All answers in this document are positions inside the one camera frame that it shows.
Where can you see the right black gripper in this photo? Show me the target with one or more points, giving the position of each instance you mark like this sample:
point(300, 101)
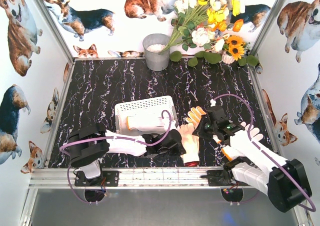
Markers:
point(200, 125)

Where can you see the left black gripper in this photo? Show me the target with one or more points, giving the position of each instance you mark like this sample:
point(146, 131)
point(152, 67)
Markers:
point(173, 141)

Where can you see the yellow dotted work glove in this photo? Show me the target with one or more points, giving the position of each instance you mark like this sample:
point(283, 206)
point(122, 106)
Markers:
point(194, 115)

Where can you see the cream glove red cuff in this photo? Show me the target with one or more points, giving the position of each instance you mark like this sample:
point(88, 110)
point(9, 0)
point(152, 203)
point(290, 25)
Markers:
point(191, 145)

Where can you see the blue dotted work glove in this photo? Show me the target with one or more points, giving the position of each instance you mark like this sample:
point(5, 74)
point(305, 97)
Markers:
point(149, 122)

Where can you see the white perforated storage basket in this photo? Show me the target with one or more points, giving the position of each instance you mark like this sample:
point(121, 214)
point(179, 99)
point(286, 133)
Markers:
point(163, 104)

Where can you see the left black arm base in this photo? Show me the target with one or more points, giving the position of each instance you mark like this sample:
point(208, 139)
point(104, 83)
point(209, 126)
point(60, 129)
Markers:
point(107, 179)

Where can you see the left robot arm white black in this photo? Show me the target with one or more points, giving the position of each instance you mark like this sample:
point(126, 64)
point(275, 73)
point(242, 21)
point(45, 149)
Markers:
point(86, 146)

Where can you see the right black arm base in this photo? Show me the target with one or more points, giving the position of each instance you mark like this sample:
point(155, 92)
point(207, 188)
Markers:
point(221, 178)

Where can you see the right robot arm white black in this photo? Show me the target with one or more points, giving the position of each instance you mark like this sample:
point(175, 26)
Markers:
point(283, 181)

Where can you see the white glove orange cuff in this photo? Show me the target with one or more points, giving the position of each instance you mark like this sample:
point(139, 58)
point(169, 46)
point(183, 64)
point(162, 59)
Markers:
point(241, 143)

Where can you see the small sunflower pot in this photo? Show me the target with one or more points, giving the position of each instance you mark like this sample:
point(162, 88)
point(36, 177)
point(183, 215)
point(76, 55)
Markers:
point(234, 49)

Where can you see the grey metal bucket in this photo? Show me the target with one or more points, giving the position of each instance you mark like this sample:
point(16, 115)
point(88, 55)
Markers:
point(157, 56)

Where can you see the artificial flower bouquet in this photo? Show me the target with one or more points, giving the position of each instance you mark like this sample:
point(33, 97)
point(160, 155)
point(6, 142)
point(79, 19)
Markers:
point(202, 23)

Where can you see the aluminium front rail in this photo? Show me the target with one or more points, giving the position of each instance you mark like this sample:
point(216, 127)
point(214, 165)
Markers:
point(130, 178)

